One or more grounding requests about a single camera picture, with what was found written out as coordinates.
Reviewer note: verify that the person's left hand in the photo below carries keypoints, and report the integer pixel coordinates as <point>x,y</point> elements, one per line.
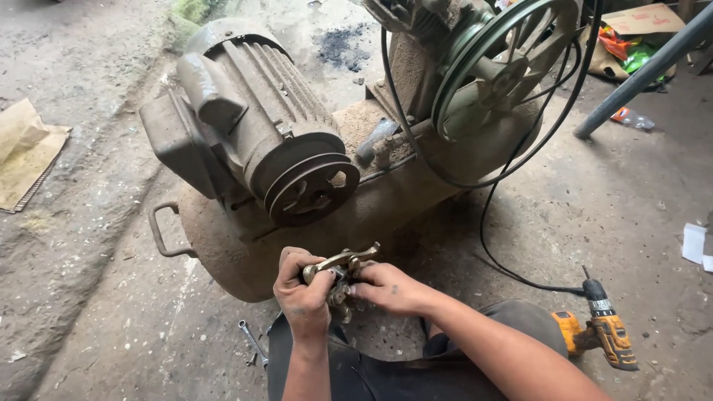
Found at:
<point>303,295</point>

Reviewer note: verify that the white paper scrap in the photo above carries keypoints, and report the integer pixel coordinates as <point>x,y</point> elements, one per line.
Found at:
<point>696,245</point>

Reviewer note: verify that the person's right hand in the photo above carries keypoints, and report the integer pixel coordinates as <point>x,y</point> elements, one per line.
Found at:
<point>390,289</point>

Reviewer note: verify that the person's dark trousers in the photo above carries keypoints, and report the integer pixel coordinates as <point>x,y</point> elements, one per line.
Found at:
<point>401,367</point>

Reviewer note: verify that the clear plastic bottle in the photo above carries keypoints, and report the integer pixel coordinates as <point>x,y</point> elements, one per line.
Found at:
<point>632,118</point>

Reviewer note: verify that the green compressor flywheel pulley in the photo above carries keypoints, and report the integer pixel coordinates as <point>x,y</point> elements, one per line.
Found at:
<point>501,67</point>

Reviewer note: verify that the grey electric motor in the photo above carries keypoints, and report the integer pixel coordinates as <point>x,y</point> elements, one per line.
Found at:
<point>250,128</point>

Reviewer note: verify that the cardboard box with bags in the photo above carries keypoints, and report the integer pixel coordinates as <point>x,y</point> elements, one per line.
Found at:
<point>635,39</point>

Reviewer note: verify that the steel combination wrench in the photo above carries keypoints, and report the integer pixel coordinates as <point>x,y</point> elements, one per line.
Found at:
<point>253,342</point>

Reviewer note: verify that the metal gear puller tool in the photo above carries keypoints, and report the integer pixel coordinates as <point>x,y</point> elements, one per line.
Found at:
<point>342,270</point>

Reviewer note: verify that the grey metal pipe leg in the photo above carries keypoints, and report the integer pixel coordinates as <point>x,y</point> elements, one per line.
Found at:
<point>646,72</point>

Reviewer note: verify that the brown cardboard sheet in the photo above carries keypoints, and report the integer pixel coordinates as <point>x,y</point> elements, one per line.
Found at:
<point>25,153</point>

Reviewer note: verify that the black drive belt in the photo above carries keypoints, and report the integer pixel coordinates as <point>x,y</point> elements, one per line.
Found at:
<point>501,139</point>

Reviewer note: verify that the rusty air compressor tank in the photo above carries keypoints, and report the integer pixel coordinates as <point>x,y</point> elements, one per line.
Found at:
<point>356,211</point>

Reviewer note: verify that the compressor pump head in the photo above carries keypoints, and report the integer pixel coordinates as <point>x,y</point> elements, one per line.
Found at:
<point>418,22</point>

